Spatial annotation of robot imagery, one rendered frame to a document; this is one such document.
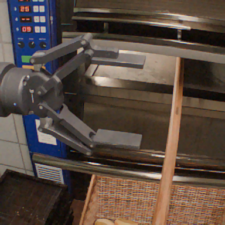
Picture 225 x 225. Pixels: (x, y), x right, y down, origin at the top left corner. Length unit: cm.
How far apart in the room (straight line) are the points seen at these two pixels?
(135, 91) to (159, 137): 19
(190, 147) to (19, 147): 70
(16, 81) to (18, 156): 101
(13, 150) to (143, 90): 65
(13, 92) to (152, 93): 69
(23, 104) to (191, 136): 80
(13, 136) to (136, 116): 53
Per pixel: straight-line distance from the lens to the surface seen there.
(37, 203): 129
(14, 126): 141
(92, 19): 96
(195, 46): 90
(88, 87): 118
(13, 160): 156
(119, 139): 55
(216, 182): 86
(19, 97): 52
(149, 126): 123
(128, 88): 115
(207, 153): 126
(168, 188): 78
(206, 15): 100
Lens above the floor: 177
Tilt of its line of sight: 35 degrees down
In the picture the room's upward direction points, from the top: straight up
